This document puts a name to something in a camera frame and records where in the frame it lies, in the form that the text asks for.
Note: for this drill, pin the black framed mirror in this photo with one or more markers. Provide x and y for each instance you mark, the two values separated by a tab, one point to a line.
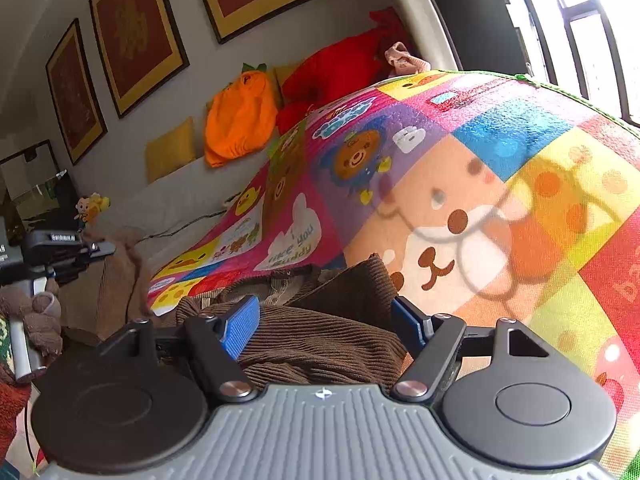
30	170

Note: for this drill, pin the grey sofa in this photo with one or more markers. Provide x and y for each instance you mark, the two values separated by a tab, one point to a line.
165	205

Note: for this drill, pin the orange pumpkin plush pillow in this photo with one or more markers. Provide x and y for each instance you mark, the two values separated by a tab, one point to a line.
240	115

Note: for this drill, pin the medium framed red picture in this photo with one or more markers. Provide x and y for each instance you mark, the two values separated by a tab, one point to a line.
135	35

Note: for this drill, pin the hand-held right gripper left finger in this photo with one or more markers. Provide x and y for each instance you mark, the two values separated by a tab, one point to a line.
243	324

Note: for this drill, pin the black framed window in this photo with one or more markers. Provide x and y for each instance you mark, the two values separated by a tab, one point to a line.
575	30

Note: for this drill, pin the small framed red picture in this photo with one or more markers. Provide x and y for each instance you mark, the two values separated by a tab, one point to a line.
75	92

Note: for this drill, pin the red towel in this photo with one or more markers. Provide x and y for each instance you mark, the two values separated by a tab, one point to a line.
10	400

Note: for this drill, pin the colourful printed play mat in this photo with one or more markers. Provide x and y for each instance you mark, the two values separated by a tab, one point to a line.
450	160

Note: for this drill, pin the small yellow toy figure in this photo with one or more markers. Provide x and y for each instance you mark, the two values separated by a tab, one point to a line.
90	207

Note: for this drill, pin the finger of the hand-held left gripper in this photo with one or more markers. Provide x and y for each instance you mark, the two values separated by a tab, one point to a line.
100	249

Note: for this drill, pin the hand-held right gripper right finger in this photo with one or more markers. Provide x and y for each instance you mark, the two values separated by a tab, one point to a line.
406	324

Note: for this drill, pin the yellow cushion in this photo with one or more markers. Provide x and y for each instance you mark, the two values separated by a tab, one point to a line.
170	150

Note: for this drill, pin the red plush cushion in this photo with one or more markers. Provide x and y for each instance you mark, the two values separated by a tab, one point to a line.
330	72

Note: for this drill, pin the pink cloth toy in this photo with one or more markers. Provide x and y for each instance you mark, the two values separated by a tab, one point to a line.
402	59

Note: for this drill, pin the tan knit blanket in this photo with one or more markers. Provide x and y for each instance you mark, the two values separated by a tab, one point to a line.
117	285

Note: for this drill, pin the brown teddy bear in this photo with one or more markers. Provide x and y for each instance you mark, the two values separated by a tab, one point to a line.
37	317

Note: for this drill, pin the white curved frame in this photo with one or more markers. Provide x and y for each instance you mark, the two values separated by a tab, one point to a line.
420	10

